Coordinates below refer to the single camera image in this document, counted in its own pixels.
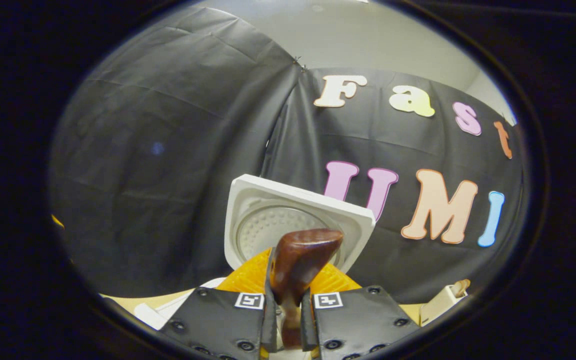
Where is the brown wooden spoon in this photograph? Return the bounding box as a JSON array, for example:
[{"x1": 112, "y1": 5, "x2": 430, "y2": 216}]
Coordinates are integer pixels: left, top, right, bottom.
[{"x1": 269, "y1": 228, "x2": 345, "y2": 351}]

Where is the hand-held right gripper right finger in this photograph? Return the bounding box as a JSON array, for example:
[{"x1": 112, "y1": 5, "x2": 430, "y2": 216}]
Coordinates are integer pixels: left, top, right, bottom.
[{"x1": 300, "y1": 262, "x2": 421, "y2": 360}]

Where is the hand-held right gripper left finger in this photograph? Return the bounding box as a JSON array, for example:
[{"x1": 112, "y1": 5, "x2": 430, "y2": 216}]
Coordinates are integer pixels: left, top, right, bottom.
[{"x1": 160, "y1": 248, "x2": 279, "y2": 360}]

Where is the black backdrop cloth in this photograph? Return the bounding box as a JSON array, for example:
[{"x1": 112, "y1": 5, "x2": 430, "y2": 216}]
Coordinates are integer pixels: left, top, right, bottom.
[{"x1": 48, "y1": 6, "x2": 526, "y2": 305}]

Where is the white toaster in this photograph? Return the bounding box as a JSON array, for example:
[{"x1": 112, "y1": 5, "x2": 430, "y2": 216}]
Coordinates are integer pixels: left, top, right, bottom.
[{"x1": 419, "y1": 284, "x2": 469, "y2": 327}]

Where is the white rice cooker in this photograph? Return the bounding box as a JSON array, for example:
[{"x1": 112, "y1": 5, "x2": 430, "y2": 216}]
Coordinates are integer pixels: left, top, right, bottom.
[{"x1": 133, "y1": 173, "x2": 376, "y2": 332}]

